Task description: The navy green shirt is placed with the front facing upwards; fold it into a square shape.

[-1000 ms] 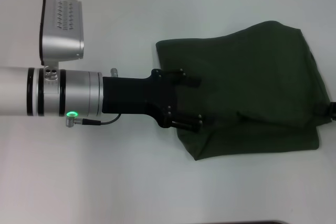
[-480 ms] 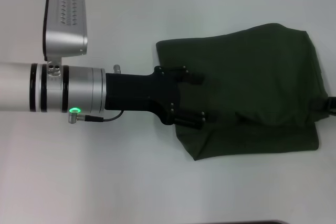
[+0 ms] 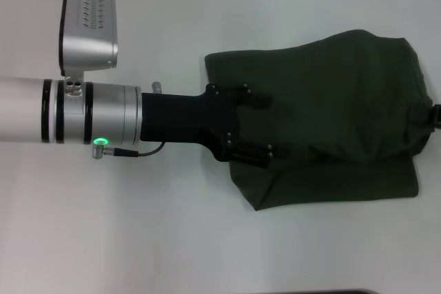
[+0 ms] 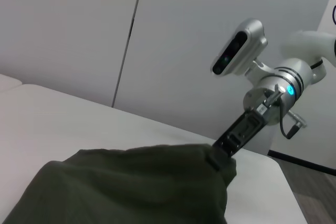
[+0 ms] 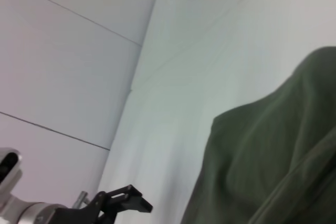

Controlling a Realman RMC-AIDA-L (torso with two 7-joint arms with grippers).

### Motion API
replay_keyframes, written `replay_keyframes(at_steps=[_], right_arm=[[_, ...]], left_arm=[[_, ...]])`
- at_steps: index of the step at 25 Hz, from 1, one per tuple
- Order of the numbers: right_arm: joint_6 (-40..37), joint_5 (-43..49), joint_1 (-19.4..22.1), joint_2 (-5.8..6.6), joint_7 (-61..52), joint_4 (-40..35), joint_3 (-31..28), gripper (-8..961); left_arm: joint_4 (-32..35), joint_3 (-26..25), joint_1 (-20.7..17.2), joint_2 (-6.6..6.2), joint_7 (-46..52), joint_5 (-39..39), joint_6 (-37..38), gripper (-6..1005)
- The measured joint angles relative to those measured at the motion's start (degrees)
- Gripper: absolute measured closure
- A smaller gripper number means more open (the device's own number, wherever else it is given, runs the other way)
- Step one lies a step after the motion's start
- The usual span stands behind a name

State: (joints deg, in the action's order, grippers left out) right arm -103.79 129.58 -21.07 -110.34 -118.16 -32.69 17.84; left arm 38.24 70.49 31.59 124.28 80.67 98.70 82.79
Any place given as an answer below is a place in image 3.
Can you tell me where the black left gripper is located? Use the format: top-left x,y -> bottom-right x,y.
139,83 -> 294,169

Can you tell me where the grey cable with metal plug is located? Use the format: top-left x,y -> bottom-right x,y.
90,139 -> 167,161

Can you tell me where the dark green FREE t-shirt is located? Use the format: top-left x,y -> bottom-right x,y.
203,28 -> 435,212

